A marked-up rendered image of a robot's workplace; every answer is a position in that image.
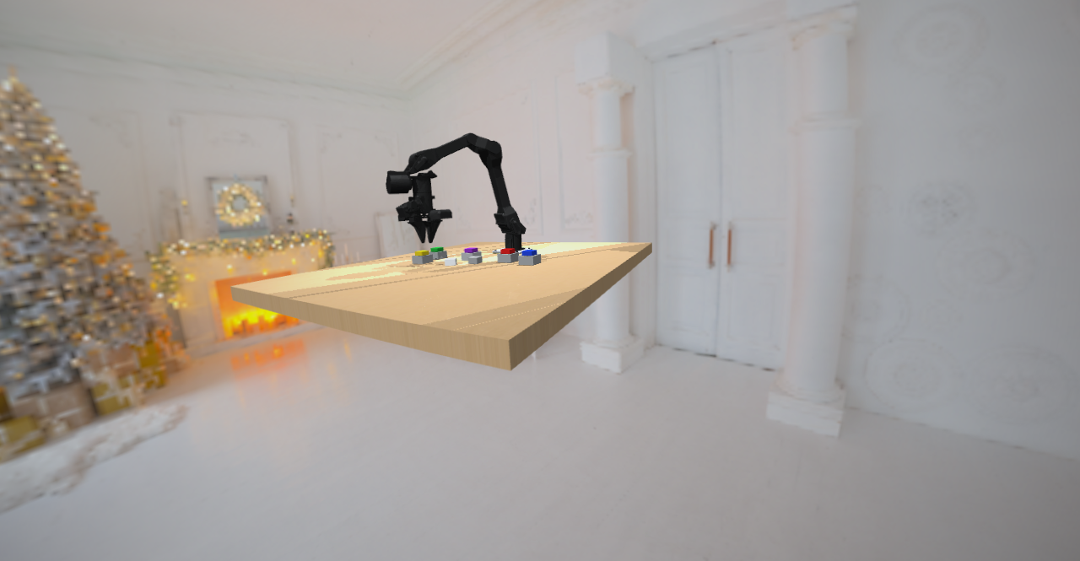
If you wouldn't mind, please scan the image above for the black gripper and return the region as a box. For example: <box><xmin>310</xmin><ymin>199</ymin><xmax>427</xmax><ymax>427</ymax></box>
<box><xmin>399</xmin><ymin>192</ymin><xmax>453</xmax><ymax>243</ymax></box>

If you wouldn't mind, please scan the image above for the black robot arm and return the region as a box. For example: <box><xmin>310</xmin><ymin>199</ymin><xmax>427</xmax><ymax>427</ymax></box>
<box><xmin>386</xmin><ymin>133</ymin><xmax>526</xmax><ymax>251</ymax></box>

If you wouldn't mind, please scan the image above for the blue button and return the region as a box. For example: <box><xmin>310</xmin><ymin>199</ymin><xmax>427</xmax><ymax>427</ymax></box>
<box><xmin>518</xmin><ymin>250</ymin><xmax>541</xmax><ymax>266</ymax></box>

